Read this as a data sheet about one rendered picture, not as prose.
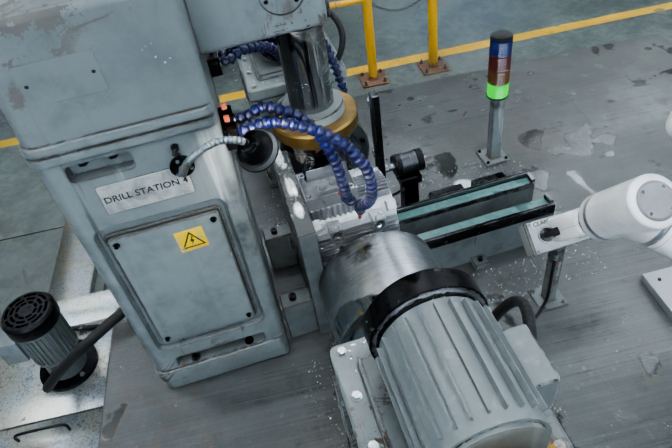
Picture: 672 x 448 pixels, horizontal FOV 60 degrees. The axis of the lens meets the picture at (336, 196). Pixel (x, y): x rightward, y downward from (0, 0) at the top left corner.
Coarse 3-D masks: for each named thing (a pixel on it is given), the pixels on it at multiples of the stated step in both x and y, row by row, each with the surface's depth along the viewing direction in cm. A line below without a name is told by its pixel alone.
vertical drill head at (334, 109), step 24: (288, 48) 105; (312, 48) 105; (288, 72) 109; (312, 72) 108; (288, 96) 114; (312, 96) 111; (336, 96) 118; (336, 120) 115; (288, 144) 115; (312, 144) 113
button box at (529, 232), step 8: (576, 208) 124; (552, 216) 123; (528, 224) 122; (536, 224) 122; (544, 224) 123; (520, 232) 126; (528, 232) 122; (536, 232) 122; (528, 240) 123; (536, 240) 122; (552, 240) 122; (576, 240) 122; (584, 240) 123; (528, 248) 124; (536, 248) 121; (544, 248) 122; (552, 248) 122; (528, 256) 125
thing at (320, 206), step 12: (324, 168) 135; (300, 180) 133; (312, 180) 136; (324, 180) 136; (348, 180) 135; (312, 192) 134; (324, 192) 132; (336, 192) 128; (312, 204) 128; (324, 204) 129; (336, 204) 130; (312, 216) 130; (324, 216) 131; (336, 216) 132
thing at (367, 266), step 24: (360, 240) 114; (384, 240) 113; (408, 240) 115; (336, 264) 114; (360, 264) 110; (384, 264) 109; (408, 264) 109; (432, 264) 113; (336, 288) 112; (360, 288) 107; (384, 288) 105; (336, 312) 110; (360, 312) 104; (336, 336) 110; (360, 336) 104
